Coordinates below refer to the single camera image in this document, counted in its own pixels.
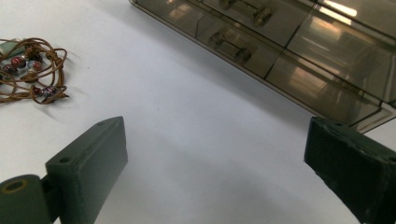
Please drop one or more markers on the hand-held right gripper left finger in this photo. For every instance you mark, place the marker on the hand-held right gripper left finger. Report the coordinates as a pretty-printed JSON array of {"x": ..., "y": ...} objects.
[{"x": 90, "y": 168}]

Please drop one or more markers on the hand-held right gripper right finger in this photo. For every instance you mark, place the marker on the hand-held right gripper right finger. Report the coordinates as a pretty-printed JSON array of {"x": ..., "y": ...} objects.
[{"x": 358, "y": 168}]

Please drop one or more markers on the smoky clear plastic drawer cabinet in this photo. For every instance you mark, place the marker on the smoky clear plastic drawer cabinet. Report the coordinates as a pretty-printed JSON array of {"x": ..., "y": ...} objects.
[{"x": 383, "y": 115}]

